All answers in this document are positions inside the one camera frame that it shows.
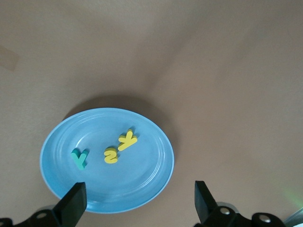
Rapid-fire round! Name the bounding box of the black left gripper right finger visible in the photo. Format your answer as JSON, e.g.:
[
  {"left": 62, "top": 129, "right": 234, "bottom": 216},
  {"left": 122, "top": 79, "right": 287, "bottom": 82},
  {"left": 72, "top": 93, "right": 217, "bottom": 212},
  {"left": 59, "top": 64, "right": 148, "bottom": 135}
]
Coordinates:
[{"left": 194, "top": 180, "right": 287, "bottom": 227}]

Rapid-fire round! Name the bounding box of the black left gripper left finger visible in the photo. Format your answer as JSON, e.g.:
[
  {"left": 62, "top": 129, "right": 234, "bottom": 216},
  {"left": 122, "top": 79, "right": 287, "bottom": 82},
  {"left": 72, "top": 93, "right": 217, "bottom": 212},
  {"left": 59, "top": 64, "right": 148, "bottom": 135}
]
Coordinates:
[{"left": 0, "top": 181, "right": 87, "bottom": 227}]

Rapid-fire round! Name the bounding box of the teal letter y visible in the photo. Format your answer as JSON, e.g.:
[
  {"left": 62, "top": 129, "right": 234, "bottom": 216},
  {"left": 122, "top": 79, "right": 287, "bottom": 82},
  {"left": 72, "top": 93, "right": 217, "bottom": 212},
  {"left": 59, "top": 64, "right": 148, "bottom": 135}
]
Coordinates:
[{"left": 70, "top": 148, "right": 89, "bottom": 171}]

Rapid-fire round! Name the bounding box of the yellow letter s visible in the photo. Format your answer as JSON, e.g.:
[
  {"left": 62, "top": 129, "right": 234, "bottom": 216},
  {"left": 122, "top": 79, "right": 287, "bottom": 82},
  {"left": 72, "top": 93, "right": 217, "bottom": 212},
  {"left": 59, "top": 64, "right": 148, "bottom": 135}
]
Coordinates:
[{"left": 103, "top": 147, "right": 119, "bottom": 165}]

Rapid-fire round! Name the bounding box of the yellow letter k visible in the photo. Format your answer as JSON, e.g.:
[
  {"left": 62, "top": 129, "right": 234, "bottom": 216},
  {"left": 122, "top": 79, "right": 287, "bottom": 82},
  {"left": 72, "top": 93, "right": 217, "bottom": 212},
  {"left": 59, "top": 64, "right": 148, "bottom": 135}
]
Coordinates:
[{"left": 117, "top": 128, "right": 139, "bottom": 152}]

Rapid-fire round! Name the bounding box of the blue plate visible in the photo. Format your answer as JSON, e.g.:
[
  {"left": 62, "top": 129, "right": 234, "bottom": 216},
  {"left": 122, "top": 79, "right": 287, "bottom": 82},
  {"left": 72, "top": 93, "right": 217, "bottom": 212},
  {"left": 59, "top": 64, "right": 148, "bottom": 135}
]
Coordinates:
[{"left": 39, "top": 107, "right": 175, "bottom": 214}]

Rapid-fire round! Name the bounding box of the brown tape patch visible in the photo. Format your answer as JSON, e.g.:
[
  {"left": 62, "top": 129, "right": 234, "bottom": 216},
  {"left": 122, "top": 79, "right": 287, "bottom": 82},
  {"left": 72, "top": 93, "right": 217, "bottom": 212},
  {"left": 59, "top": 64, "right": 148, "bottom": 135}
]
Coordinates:
[{"left": 0, "top": 44, "right": 20, "bottom": 71}]

